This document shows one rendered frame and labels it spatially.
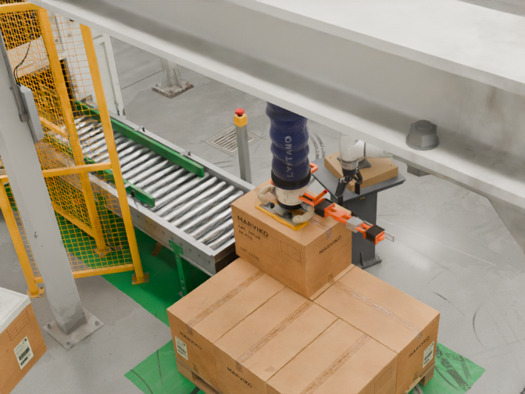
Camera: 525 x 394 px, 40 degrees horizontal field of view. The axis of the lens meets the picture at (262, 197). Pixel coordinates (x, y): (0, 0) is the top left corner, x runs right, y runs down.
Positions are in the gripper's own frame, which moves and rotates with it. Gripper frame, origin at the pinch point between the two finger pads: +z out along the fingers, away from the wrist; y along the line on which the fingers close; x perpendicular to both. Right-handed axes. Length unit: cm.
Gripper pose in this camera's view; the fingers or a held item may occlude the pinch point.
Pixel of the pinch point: (348, 198)
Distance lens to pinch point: 384.7
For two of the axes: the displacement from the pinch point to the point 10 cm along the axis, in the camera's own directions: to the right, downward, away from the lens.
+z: 0.6, 8.0, 5.9
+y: -7.1, 4.5, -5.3
